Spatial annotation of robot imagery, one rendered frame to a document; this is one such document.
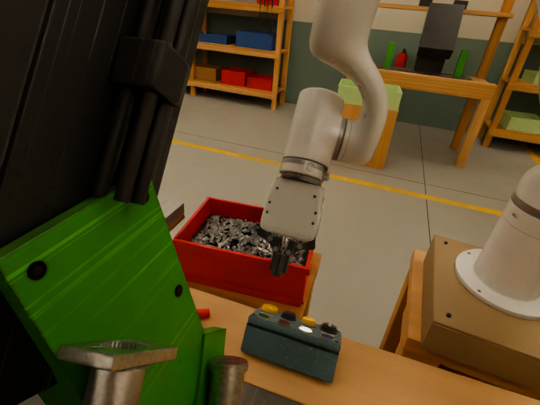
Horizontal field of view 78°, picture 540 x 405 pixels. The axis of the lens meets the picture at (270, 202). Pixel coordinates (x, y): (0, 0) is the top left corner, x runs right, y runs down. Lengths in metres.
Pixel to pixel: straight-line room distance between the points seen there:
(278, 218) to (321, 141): 0.15
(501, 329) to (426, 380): 0.18
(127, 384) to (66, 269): 0.07
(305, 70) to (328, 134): 5.30
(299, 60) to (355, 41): 5.35
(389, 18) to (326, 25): 5.12
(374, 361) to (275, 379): 0.17
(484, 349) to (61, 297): 0.66
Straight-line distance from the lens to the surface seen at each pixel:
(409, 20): 5.65
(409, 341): 0.76
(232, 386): 0.35
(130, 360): 0.21
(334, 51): 0.55
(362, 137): 0.59
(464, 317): 0.73
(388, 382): 0.61
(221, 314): 0.64
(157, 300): 0.28
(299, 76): 5.92
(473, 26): 5.71
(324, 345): 0.55
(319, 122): 0.58
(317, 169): 0.57
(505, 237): 0.76
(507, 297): 0.81
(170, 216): 0.48
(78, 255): 0.23
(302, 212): 0.57
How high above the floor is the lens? 1.38
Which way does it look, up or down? 30 degrees down
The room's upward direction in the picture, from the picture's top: 5 degrees clockwise
